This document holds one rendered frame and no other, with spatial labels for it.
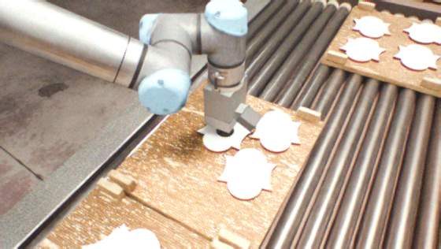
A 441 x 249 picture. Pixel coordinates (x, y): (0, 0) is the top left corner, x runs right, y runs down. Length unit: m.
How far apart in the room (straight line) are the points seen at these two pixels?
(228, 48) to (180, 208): 0.33
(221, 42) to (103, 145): 0.41
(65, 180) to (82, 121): 1.56
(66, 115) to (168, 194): 1.80
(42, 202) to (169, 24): 0.46
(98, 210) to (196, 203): 0.19
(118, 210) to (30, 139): 1.71
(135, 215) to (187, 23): 0.38
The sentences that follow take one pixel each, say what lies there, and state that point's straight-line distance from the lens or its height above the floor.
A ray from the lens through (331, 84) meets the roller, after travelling 1.05.
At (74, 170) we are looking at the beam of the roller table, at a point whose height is 0.92.
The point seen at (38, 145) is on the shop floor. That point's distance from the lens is 2.34.
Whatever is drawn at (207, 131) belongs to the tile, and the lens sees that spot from 0.82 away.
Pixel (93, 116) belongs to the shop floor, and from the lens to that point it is 2.39.
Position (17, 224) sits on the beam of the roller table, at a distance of 0.82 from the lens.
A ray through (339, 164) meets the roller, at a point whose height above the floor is 0.92.
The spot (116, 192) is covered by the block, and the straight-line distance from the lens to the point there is 0.72.
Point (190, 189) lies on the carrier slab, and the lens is 0.73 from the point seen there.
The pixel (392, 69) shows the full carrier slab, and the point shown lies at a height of 0.94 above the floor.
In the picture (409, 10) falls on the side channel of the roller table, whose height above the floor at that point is 0.93.
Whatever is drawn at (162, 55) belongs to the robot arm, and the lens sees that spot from 0.54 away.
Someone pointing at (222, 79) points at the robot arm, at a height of 1.13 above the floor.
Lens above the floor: 1.53
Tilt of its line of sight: 45 degrees down
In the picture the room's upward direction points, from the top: straight up
